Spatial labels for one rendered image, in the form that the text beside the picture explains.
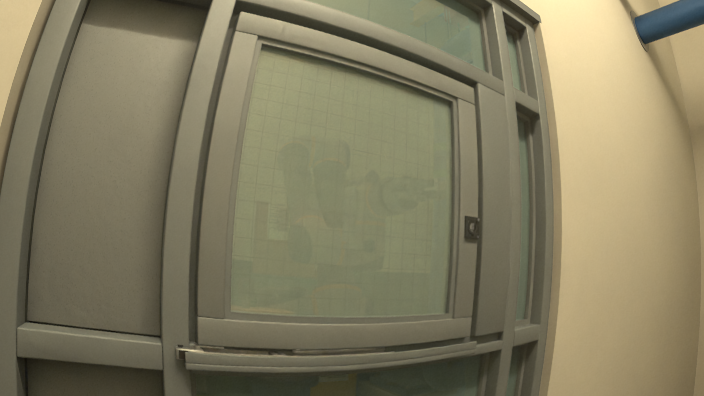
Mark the grey window frame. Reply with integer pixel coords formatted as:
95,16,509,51
0,0,563,396

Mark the blue pipe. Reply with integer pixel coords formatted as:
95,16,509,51
632,0,704,46

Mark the grey casement stay bar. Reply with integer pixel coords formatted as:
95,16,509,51
176,340,479,374

